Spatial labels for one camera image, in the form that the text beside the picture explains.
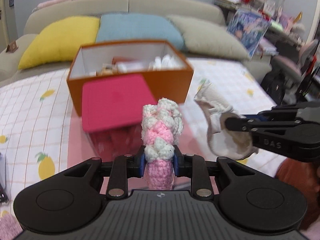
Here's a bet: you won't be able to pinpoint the beige round cloth pouch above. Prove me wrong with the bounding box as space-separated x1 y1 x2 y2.
194 80 259 160

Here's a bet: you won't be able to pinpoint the pink white crochet toy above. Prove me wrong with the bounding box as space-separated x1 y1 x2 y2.
141 98 183 190

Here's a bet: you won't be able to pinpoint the pink paper mat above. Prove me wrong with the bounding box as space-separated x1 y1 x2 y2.
67 100 218 196

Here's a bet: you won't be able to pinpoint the beige sofa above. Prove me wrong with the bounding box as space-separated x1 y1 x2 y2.
0 0 273 86

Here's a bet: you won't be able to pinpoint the pink office chair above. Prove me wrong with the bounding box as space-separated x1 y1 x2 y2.
271 39 319 84

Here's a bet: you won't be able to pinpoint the orange cardboard box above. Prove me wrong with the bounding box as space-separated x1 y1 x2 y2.
66 40 194 116

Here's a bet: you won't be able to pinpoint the cluttered desk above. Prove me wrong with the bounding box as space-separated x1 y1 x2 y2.
213 0 305 47

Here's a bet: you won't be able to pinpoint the blue printed cushion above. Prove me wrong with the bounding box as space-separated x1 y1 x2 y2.
227 10 270 57

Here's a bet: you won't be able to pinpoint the beige cushion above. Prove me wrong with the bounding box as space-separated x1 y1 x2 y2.
167 15 249 61

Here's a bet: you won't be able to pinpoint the fruit print checked tablecloth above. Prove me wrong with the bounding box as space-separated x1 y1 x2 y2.
0 56 278 240

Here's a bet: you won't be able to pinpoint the red box with clear front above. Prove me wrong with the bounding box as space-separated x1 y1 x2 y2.
82 74 156 161

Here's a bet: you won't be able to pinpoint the white items in box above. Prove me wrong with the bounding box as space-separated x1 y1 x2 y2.
95 54 184 76

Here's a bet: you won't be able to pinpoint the light blue cushion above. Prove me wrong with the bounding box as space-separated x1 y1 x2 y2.
96 13 184 50

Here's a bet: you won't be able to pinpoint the yellow cushion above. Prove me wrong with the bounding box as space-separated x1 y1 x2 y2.
18 16 100 70

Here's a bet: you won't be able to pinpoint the small brown stand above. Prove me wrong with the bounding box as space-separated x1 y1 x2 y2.
5 41 18 53

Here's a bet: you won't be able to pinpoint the grey striped cushion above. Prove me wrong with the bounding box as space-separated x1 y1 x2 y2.
88 11 128 18

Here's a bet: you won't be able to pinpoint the pink plush toy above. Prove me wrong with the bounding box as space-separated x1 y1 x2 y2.
32 0 73 12

